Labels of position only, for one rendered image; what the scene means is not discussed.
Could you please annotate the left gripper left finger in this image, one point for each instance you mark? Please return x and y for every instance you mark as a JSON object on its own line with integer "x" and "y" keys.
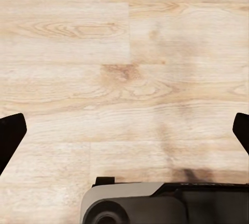
{"x": 12, "y": 131}

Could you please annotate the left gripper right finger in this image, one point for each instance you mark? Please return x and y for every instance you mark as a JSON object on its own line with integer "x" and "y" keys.
{"x": 241, "y": 129}

